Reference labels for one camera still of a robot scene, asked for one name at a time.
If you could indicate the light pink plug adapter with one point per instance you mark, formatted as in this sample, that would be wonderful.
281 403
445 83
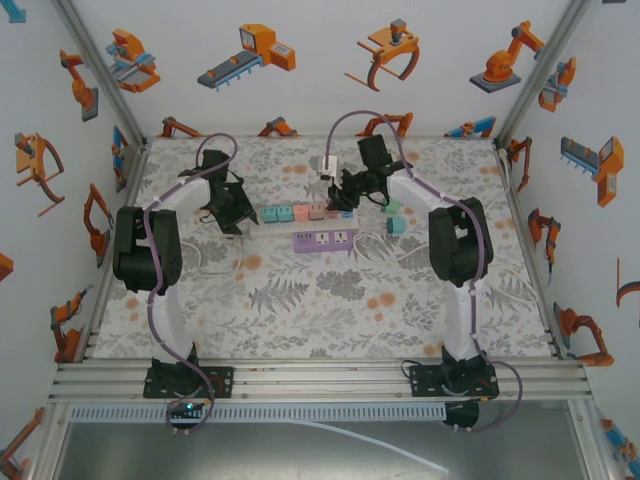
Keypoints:
333 215

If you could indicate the brownish pink plug adapter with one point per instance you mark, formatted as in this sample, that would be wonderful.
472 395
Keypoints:
316 212

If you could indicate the white power strip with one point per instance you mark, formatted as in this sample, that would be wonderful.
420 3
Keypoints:
280 229

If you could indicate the salmon plug adapter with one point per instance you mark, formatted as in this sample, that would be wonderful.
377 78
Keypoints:
301 213

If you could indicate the teal plug adapter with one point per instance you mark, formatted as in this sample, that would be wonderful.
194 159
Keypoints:
285 213
270 215
396 225

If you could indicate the green plug adapter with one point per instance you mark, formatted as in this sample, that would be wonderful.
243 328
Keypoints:
393 206

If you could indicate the purple power strip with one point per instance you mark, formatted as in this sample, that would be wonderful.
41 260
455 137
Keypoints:
305 244

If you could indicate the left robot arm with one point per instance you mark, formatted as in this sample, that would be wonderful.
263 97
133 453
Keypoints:
145 255

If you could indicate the floral table mat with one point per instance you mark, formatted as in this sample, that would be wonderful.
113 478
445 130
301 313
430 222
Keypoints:
320 310

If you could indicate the black controller board green light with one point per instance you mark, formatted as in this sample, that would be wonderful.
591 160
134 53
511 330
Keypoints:
187 407

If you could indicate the white plastic tube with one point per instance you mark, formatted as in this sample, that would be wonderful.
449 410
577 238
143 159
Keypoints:
380 442

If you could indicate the black round controller housing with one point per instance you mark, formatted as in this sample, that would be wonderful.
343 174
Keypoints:
462 415

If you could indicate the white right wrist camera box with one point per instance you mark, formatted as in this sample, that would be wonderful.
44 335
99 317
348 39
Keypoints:
327 167

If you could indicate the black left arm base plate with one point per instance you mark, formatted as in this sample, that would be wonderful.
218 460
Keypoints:
222 382

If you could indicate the aluminium frame beam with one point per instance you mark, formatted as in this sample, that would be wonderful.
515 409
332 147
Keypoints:
320 380

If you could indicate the aluminium corner post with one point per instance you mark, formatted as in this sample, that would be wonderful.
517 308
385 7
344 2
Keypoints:
95 65
540 65

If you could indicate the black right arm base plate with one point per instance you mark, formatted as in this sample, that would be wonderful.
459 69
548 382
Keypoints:
422 382

